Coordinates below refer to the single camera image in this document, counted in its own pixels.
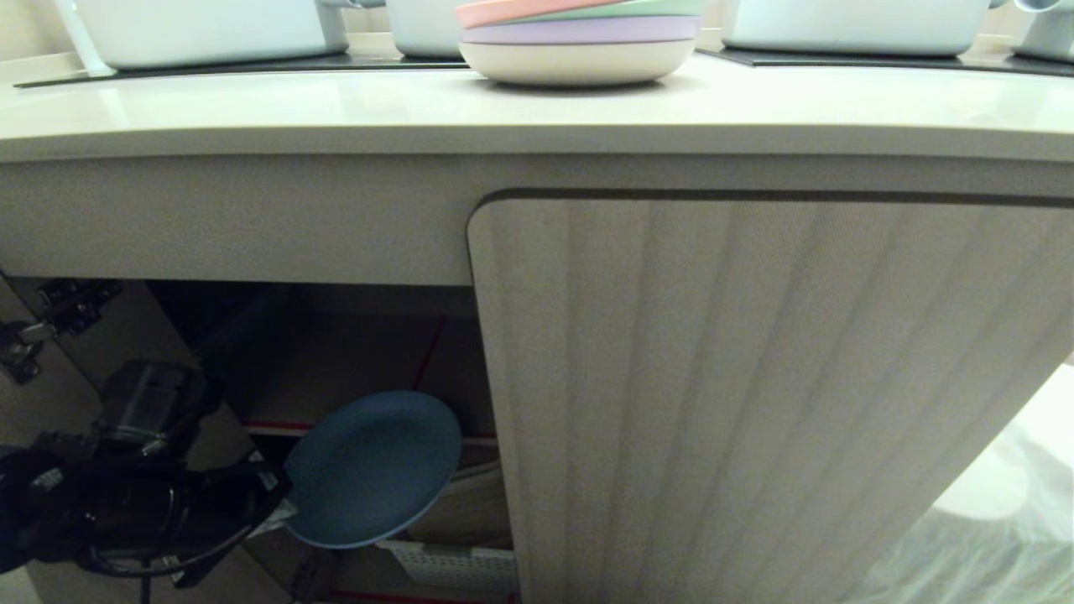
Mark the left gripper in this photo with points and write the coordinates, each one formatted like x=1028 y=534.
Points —
x=193 y=507

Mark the blue plate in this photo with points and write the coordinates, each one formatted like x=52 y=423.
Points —
x=373 y=470

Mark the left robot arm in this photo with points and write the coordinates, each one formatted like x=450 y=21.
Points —
x=33 y=512

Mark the white dish rack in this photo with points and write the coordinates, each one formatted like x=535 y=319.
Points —
x=457 y=566

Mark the plain beige cabinet door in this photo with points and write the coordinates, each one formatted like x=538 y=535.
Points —
x=75 y=394

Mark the fluted beige cabinet door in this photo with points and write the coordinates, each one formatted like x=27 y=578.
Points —
x=755 y=403

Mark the black cooktop mat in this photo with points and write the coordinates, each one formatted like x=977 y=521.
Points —
x=252 y=67
x=881 y=62

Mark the large white pot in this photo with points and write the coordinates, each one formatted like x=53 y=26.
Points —
x=210 y=29

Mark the small white pot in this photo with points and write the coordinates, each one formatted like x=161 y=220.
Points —
x=424 y=25

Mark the cream bowl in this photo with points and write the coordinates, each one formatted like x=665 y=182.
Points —
x=579 y=63

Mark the pink plate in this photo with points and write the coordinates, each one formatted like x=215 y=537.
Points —
x=512 y=12

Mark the purple plate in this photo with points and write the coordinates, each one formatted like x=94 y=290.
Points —
x=579 y=30

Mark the green plate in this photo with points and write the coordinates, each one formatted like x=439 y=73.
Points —
x=646 y=8

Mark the clear plastic sheet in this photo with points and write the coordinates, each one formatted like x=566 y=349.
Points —
x=990 y=520

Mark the wide white pot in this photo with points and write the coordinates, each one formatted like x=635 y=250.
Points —
x=856 y=25

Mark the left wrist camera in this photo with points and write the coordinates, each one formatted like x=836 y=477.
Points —
x=151 y=403

